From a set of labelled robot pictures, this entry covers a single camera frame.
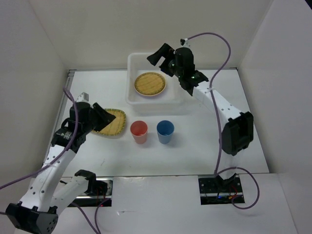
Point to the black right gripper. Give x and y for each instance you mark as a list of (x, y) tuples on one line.
[(166, 51)]

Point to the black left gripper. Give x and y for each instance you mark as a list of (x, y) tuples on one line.
[(105, 118)]

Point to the fan-shaped bamboo tray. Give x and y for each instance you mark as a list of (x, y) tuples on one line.
[(116, 127)]

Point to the round bamboo tray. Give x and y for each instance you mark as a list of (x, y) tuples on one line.
[(149, 83)]

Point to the yellow plastic plate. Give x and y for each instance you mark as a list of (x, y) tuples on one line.
[(164, 89)]

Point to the purple plastic plate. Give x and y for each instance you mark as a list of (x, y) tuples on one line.
[(158, 95)]

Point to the blue plastic cup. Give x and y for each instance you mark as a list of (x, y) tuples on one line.
[(165, 130)]

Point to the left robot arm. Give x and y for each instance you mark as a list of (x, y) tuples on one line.
[(37, 212)]

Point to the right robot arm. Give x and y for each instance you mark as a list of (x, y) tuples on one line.
[(236, 128)]

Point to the white plastic bin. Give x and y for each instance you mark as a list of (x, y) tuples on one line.
[(144, 78)]

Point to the red plastic cup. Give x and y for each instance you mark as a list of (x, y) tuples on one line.
[(139, 131)]

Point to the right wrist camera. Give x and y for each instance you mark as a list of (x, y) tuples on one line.
[(185, 43)]

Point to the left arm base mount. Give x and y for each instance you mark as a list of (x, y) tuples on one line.
[(101, 196)]

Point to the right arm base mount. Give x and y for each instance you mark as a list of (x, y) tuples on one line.
[(215, 190)]

